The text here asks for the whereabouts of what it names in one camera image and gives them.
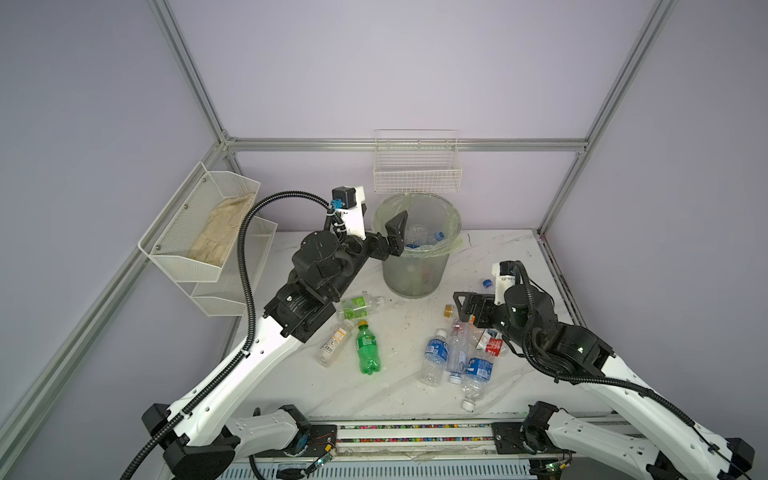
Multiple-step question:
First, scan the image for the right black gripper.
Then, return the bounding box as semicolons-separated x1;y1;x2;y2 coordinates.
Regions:
448;289;534;354

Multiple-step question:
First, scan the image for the clear cup container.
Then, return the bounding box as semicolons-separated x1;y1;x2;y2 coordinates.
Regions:
405;223;430;249

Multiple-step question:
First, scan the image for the clear crushed bottle purple print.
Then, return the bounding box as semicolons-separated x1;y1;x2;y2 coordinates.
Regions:
446;320;469;385

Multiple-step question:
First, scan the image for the crushed bottle green label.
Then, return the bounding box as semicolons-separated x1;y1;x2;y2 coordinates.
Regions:
337;291;385;320

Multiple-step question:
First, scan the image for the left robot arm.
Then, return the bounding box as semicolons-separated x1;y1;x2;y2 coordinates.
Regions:
122;187;408;479

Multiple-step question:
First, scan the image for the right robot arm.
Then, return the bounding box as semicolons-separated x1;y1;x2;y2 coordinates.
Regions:
453;260;755;479

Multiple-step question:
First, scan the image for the mesh waste bin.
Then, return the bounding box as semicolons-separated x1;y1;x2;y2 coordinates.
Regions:
373;191;463;300

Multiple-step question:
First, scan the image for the red label crushed bottle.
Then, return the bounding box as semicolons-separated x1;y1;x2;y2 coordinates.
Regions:
475;328;505;357

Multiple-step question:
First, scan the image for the blue label bottle front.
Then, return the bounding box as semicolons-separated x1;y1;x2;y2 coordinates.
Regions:
461;353;494;412

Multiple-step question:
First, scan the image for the green soda bottle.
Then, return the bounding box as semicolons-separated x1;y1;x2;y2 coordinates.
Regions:
356;321;381;375

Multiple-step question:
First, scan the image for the clear bottle yellow label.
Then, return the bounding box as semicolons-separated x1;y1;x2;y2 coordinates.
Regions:
316;319;356;367

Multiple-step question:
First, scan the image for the white mesh lower shelf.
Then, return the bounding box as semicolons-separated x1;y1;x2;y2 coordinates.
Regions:
190;214;279;317

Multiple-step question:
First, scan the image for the white mesh shelf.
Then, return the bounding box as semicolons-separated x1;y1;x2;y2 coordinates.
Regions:
190;214;279;317
138;163;260;283

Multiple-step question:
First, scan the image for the beige cloth in shelf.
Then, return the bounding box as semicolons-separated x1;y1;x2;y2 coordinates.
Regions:
188;194;255;267

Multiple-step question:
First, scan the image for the white mesh upper shelf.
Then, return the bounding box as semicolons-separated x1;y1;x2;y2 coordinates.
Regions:
138;163;260;283

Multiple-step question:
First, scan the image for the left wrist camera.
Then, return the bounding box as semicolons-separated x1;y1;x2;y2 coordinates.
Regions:
331;186;366;240

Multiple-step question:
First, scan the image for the white wire wall basket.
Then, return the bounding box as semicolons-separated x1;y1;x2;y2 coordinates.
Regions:
373;129;463;194

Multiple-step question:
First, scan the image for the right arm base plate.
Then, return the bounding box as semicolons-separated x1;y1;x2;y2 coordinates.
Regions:
491;421;534;455

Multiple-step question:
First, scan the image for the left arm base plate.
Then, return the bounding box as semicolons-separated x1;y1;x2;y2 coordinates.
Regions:
301;424;338;458

